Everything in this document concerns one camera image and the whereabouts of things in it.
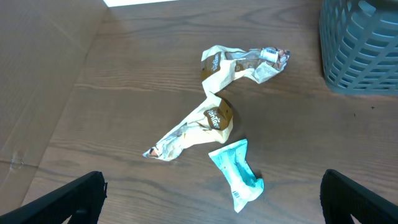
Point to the beige brown snack bag lower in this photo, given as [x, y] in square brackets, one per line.
[211, 121]

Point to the beige brown snack bag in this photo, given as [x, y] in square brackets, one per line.
[222, 65]
[211, 121]

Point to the grey plastic mesh basket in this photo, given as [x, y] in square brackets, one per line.
[358, 40]

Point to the beige brown snack bag upper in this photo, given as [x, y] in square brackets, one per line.
[222, 65]

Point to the teal white small packet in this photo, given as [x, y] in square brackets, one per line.
[231, 161]

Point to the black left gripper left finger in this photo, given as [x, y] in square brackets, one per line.
[79, 201]

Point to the brown cardboard panel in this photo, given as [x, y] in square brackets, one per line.
[44, 44]

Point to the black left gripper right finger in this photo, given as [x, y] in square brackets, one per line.
[344, 200]

